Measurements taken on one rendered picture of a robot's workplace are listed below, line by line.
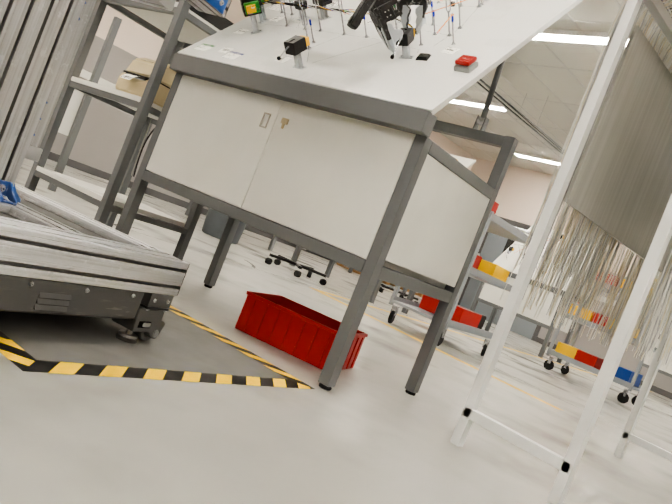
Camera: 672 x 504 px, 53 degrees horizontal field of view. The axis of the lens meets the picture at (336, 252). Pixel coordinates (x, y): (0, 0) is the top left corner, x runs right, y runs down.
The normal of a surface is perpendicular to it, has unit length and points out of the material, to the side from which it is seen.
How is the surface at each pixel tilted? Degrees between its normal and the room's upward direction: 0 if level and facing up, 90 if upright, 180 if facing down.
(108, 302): 90
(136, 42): 90
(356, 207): 90
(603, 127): 90
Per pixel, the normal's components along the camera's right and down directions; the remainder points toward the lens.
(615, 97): 0.66, 0.28
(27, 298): 0.85, 0.34
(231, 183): -0.54, -0.20
